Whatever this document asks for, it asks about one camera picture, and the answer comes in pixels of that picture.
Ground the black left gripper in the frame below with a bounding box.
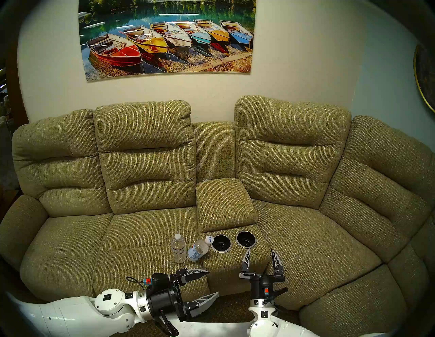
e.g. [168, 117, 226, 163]
[146, 268, 220, 322]

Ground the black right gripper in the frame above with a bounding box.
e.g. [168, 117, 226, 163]
[240, 249, 286, 302]

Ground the blue-label clear water bottle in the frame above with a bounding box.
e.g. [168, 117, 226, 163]
[187, 236, 213, 262]

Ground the red-label clear water bottle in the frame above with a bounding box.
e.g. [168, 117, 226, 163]
[171, 233, 187, 264]

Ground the chrome-rimmed black cup holder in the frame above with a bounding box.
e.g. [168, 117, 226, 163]
[210, 234, 233, 253]
[236, 231, 257, 249]

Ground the olive green sectional sofa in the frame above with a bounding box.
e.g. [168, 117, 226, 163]
[0, 95, 435, 337]

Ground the dark wooden cabinet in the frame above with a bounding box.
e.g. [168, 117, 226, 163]
[0, 65, 30, 204]

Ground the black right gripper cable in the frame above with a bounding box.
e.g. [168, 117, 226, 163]
[265, 287, 289, 313]

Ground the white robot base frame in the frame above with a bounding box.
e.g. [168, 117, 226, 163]
[170, 319, 259, 337]

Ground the thick black left gripper cable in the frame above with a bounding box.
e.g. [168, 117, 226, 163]
[157, 311, 179, 337]

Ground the thin wire with orange plug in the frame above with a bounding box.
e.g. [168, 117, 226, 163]
[126, 276, 152, 289]

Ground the colourful boats wall painting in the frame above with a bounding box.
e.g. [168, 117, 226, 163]
[78, 0, 257, 82]

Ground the round gold-rimmed wall decor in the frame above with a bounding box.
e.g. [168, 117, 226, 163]
[413, 42, 435, 114]

